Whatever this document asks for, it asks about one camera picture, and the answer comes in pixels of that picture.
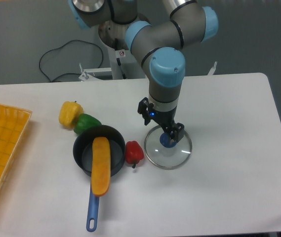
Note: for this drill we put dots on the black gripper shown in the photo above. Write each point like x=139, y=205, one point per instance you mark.
x=164, y=119

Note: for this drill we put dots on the glass pot lid blue knob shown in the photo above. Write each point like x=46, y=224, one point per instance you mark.
x=165, y=153

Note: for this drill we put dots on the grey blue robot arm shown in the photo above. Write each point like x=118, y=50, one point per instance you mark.
x=157, y=49

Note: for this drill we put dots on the red bell pepper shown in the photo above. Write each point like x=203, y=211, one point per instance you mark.
x=133, y=153

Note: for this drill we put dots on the long orange bread loaf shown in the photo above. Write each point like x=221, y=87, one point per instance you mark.
x=101, y=166

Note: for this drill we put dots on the green bell pepper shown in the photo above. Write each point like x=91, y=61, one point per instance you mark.
x=85, y=121

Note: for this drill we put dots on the yellow bell pepper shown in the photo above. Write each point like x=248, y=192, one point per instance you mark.
x=69, y=114

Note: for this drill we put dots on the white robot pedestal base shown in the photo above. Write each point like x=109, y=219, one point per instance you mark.
x=123, y=65

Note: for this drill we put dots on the dark pot blue handle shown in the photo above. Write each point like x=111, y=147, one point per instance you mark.
x=82, y=152

